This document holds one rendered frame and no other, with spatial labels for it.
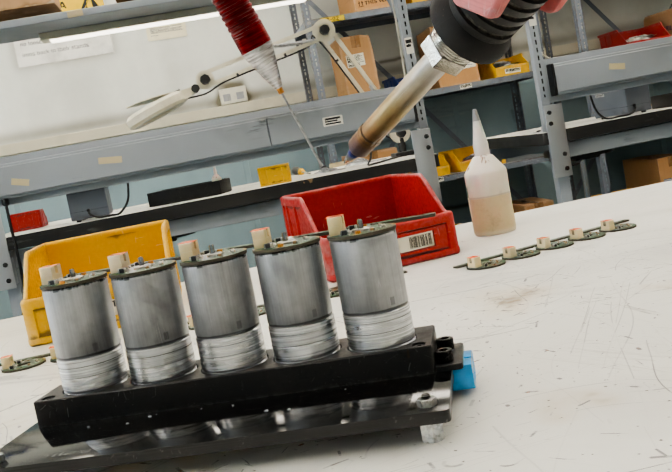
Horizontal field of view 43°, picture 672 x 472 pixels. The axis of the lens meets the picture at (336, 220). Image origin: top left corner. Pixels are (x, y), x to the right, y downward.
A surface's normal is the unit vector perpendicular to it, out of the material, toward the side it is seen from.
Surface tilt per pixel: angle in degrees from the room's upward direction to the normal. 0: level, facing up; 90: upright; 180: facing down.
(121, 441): 0
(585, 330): 0
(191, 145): 90
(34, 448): 0
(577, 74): 90
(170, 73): 90
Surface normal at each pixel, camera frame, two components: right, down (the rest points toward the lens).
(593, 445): -0.18, -0.98
